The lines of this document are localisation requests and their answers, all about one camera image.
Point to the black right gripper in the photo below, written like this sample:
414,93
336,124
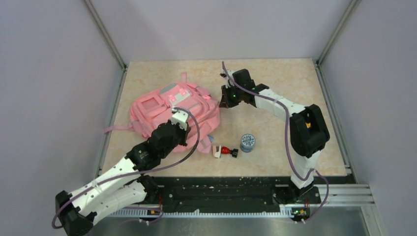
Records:
227,102

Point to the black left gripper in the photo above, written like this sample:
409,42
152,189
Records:
184,133

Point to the pink student backpack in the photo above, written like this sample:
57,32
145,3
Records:
174,100

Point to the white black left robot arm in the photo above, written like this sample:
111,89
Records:
126,183

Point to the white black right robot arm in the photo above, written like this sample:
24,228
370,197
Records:
305,129

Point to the blue eraser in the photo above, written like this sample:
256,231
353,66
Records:
210,139

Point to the blue slime jar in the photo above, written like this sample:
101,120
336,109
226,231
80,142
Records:
247,143

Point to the red black stamp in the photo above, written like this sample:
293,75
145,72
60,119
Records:
232,152

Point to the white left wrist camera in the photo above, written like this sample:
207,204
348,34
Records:
179,117

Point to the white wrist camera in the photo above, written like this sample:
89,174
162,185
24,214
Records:
179,117
228,76

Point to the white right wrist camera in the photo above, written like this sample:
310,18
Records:
228,76

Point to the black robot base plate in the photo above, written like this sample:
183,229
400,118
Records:
240,195

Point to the aluminium frame rail right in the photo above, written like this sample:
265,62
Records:
330,102

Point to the aluminium frame rail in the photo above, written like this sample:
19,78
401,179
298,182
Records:
111,72
330,102

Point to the aluminium frame rail left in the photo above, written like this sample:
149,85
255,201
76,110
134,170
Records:
111,72

